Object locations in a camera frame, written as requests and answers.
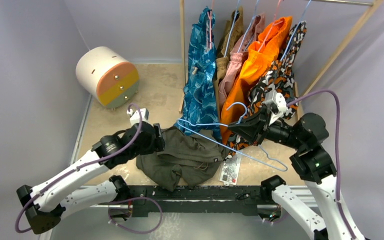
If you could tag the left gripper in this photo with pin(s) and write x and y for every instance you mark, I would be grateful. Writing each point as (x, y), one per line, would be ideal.
(156, 144)

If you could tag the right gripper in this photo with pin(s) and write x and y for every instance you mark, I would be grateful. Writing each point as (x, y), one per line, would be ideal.
(262, 120)

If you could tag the olive green shorts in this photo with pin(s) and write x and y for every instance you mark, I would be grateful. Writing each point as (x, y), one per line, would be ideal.
(188, 157)

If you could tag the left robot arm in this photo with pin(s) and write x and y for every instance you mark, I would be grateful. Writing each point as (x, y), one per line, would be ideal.
(46, 204)

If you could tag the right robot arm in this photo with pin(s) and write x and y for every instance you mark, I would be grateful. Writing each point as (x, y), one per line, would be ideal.
(314, 166)

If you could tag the blue patterned shorts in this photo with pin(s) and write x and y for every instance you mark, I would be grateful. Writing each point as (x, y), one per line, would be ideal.
(199, 102)

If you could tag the camouflage orange black shorts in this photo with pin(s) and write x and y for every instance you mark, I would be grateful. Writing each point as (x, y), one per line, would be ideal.
(279, 76)

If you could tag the pink shorts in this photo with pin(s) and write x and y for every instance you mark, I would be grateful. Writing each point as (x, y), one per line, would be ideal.
(238, 55)

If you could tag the brown shorts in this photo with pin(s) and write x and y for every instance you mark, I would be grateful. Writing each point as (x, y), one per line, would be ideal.
(232, 32)

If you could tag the pink hanger of orange shorts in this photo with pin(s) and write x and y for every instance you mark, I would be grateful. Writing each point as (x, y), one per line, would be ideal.
(271, 26)

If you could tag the blue hanger of brown shorts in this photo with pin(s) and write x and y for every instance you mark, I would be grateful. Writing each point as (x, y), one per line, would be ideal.
(231, 28)

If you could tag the blue hanger of camouflage shorts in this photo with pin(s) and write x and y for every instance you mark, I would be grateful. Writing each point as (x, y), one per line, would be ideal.
(295, 30)

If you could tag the white printed tag card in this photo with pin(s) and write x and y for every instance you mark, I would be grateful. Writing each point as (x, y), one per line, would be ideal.
(230, 170)

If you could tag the round pastel drawer box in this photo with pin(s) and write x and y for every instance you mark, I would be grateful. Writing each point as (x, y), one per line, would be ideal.
(107, 76)

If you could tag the wooden clothes rack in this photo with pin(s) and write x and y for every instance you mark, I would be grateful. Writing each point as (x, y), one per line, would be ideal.
(371, 9)

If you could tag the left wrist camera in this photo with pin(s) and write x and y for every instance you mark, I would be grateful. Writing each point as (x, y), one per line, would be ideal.
(137, 115)

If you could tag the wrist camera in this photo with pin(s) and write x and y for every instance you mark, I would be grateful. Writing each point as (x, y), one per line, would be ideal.
(276, 105)
(137, 115)

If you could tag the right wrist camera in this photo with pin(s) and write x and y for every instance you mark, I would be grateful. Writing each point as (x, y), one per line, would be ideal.
(276, 105)

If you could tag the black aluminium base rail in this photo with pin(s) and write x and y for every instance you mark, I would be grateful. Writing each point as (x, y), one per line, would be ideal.
(243, 199)

